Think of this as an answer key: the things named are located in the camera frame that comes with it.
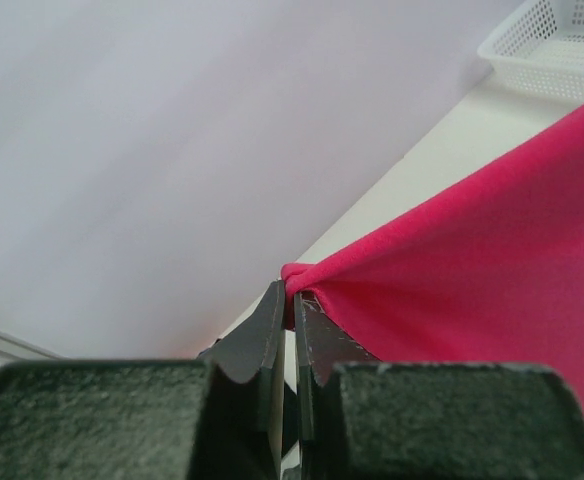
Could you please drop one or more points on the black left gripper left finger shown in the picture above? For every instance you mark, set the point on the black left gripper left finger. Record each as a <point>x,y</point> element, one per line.
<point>217,416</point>

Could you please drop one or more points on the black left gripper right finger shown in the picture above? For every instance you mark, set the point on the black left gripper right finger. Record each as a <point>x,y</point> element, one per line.
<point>362,418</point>

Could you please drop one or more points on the pink t shirt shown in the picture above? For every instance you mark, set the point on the pink t shirt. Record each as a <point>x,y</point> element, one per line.
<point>489,270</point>

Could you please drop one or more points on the orange folded t shirt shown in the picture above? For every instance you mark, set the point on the orange folded t shirt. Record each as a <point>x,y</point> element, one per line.
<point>208,348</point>

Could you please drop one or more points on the white plastic basket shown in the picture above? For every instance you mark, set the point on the white plastic basket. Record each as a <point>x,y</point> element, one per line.
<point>539,49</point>

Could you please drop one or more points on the left aluminium corner post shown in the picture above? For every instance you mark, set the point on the left aluminium corner post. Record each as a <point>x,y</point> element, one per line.
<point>13,349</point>

